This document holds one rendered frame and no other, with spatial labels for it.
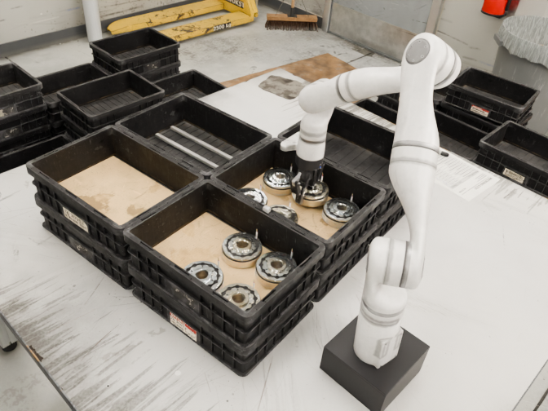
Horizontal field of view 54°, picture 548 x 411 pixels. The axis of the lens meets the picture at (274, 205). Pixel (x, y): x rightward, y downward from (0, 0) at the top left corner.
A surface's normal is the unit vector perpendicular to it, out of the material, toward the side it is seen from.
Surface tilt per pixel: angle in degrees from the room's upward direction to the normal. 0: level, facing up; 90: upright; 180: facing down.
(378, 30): 90
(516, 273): 0
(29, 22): 90
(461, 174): 0
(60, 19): 90
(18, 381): 0
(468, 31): 90
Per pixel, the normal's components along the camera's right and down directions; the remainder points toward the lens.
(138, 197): 0.07, -0.77
